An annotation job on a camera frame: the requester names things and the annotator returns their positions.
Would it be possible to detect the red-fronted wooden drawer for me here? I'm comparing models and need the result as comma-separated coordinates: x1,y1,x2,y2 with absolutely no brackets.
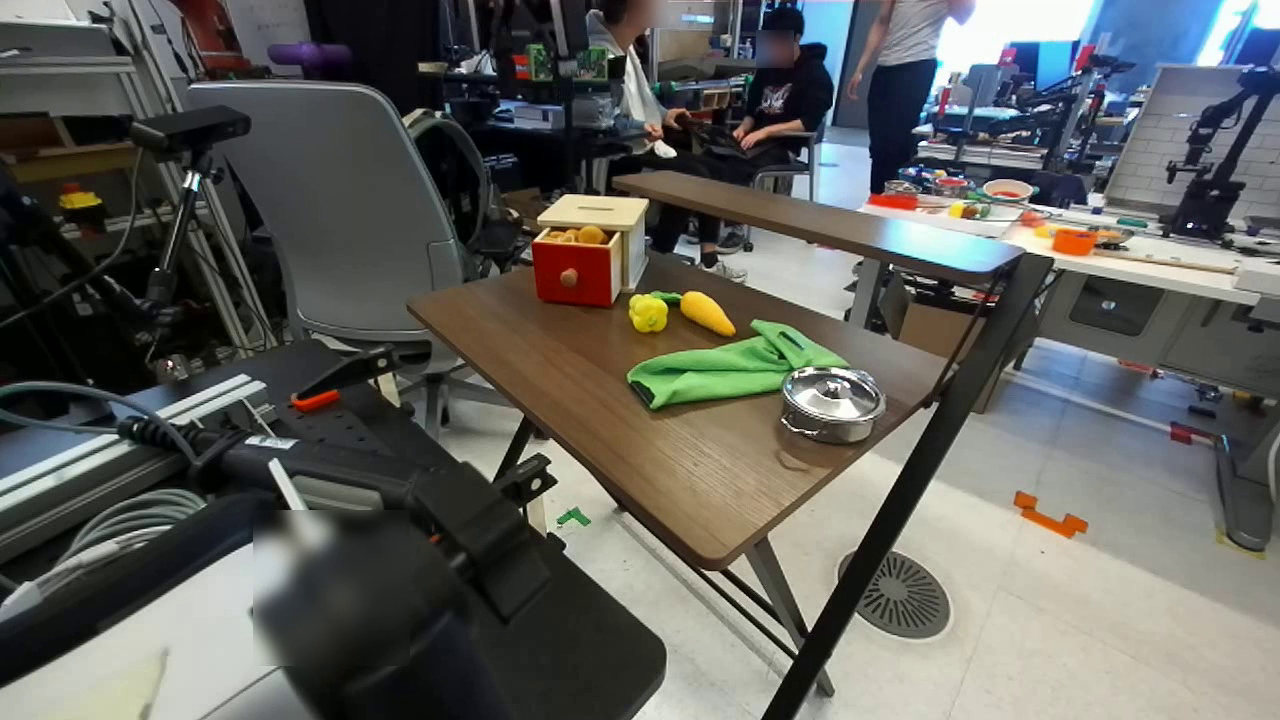
526,226,628,313

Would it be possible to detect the small yellow-orange doll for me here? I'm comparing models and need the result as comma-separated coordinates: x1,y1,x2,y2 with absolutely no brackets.
543,226,617,254

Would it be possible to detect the light wooden drawer box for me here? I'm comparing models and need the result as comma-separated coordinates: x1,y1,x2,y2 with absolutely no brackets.
537,194,651,302

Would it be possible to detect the green cloth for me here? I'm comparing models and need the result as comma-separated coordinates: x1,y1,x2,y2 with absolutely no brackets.
622,318,852,415

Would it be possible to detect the brown raised table shelf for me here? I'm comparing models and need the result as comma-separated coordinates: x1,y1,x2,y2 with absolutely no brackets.
611,170,1026,282

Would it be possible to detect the seated person in white shirt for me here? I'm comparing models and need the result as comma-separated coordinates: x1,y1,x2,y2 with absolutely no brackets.
578,0,694,166

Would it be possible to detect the black mounting plate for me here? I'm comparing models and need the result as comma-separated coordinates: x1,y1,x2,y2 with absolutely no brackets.
512,565,671,720

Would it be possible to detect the brown folding table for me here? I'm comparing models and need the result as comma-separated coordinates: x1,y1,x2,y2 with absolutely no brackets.
487,254,1059,720

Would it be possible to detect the person in black hoodie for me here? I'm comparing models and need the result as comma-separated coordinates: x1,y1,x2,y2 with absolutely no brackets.
693,3,834,194

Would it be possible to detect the grey plastic chair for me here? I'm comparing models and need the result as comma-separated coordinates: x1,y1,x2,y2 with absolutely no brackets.
184,77,471,351

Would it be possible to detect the round metal floor drain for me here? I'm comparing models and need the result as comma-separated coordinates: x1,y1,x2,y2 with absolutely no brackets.
834,547,955,644

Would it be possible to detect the standing person in black trousers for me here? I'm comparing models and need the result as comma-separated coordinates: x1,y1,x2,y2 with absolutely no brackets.
852,0,978,196

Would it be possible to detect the orange floor tape marker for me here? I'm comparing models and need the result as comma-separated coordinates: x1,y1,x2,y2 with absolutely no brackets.
1009,489,1090,543

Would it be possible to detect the orange bowl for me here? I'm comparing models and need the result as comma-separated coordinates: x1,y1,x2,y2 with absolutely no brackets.
1048,226,1101,262

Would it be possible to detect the white background work table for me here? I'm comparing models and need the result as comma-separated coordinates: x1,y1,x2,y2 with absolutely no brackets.
856,194,1280,557

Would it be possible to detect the black camera on tripod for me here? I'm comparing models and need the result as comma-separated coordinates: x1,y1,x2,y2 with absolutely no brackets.
126,104,288,363

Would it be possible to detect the grey cable bundle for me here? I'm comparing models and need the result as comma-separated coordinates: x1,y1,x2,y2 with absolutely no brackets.
0,484,210,604

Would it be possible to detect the silver aluminium rail platform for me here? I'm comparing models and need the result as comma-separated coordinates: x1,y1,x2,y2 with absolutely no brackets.
0,367,277,565

